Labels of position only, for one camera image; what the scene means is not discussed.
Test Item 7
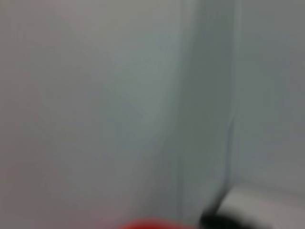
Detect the orange bin handle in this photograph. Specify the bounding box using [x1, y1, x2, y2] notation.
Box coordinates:
[121, 216, 194, 229]

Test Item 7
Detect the glass teapot black handle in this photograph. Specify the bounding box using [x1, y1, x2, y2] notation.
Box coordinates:
[199, 209, 273, 229]

